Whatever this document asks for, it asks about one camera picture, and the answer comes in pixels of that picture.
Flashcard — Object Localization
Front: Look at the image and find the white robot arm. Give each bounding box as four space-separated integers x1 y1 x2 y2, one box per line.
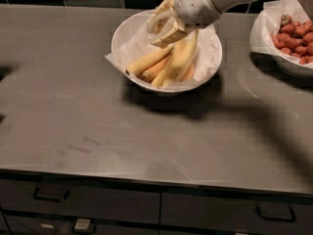
146 0 313 48

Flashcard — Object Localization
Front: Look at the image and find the grey drawer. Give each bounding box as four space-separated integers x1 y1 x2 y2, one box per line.
160 193 313 235
0 179 160 224

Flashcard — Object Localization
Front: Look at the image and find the lower drawer with label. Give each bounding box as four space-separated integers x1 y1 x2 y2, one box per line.
4 212 159 235

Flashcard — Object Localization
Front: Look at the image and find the paper liner in strawberry bowl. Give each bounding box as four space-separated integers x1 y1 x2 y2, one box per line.
250 0 313 77

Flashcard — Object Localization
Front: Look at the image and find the left grey drawer front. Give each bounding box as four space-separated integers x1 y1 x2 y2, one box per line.
0 179 160 224

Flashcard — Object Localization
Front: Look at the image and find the white bowl with bananas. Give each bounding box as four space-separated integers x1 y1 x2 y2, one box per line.
111 9 224 98

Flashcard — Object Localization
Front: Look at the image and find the yellow banana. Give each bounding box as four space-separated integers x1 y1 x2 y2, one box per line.
152 39 186 87
126 46 173 75
162 30 199 86

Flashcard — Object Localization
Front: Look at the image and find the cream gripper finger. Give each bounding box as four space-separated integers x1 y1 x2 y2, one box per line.
146 0 176 34
151 20 188 48

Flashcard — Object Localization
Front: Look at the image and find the right black drawer handle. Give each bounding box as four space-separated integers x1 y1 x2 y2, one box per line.
255 203 296 223

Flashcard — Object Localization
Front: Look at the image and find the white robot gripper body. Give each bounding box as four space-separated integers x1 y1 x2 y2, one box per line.
174 0 221 32

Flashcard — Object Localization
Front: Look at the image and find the orange banana underneath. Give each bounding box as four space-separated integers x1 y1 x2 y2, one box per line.
141 55 171 82

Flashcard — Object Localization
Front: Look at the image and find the black drawer handle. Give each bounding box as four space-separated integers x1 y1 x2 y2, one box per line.
255 203 296 223
33 188 69 203

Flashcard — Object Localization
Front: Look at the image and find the right grey drawer front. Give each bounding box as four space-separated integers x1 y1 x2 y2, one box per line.
160 193 313 235

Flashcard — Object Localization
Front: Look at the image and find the red strawberries pile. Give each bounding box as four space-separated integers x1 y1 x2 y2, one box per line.
271 15 313 65

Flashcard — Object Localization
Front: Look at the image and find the white bowl with strawberries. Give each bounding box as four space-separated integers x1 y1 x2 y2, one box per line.
249 8 313 78

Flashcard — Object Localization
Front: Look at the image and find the left black drawer handle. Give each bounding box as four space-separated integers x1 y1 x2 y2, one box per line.
33 188 69 203

